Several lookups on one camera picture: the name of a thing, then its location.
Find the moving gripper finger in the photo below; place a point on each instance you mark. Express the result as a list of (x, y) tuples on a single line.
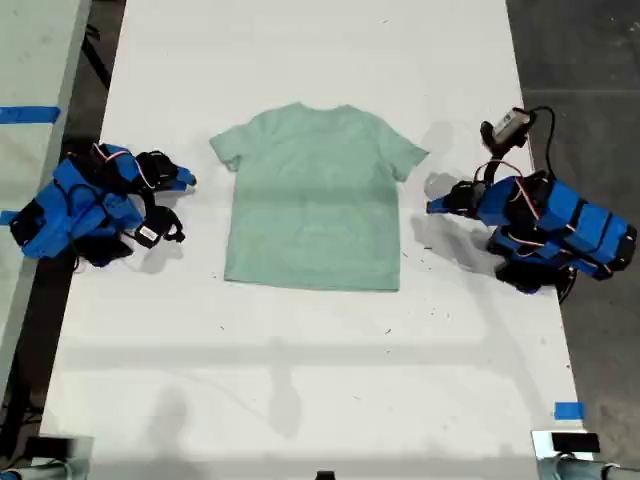
[(440, 211), (184, 176)]

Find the pale green T-shirt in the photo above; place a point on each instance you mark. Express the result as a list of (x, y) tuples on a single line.
[(315, 200)]

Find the grey pipe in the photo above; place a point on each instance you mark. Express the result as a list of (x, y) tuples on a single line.
[(45, 471), (575, 470)]

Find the blue tape patch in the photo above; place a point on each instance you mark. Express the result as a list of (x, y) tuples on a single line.
[(569, 411)]

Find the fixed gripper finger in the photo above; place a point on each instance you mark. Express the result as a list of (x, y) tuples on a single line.
[(181, 187), (440, 204)]

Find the silver metal plate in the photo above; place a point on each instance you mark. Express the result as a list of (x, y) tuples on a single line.
[(541, 445)]

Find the small black knob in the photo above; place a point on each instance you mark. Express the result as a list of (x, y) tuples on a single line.
[(325, 475)]

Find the short blue tape strip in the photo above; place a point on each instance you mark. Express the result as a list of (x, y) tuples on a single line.
[(11, 218)]

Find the long blue tape strip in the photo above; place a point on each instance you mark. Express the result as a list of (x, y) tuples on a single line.
[(30, 115)]

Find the black camera box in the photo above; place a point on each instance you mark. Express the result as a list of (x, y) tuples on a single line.
[(146, 234), (510, 122)]

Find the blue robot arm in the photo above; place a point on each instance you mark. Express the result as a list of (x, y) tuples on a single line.
[(590, 225), (65, 175)]

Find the small black box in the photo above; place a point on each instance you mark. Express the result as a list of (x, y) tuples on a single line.
[(575, 442), (48, 447)]

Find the black camera stalk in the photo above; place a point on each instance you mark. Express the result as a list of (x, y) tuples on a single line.
[(491, 167), (150, 200)]

